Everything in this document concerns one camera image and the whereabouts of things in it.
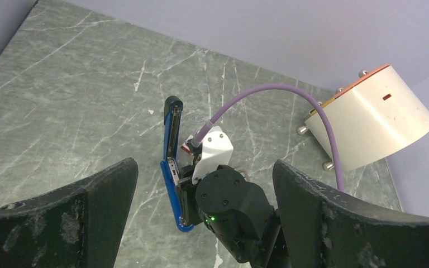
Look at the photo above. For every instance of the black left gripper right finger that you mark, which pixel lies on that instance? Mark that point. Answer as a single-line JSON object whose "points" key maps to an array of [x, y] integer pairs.
{"points": [[324, 227]]}

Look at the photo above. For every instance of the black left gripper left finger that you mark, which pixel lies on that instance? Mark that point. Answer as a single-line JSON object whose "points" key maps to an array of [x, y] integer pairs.
{"points": [[77, 225]]}

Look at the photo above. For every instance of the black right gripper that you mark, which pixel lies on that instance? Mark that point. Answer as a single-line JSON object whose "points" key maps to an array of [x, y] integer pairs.
{"points": [[237, 212]]}

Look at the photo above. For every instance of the blue black stapler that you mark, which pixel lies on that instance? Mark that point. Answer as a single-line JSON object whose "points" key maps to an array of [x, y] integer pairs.
{"points": [[173, 108]]}

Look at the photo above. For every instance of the brown cardboard staple tray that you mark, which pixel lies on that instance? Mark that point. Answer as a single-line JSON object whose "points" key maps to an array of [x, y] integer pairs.
{"points": [[243, 172]]}

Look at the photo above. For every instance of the red white staple box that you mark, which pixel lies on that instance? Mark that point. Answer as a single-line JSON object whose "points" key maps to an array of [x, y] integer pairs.
{"points": [[186, 145]]}

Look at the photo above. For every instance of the cream cylindrical container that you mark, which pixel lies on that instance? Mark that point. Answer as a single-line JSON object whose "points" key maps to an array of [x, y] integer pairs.
{"points": [[375, 117]]}

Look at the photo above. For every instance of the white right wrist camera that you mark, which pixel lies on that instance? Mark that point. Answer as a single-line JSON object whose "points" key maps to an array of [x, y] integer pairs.
{"points": [[216, 150]]}

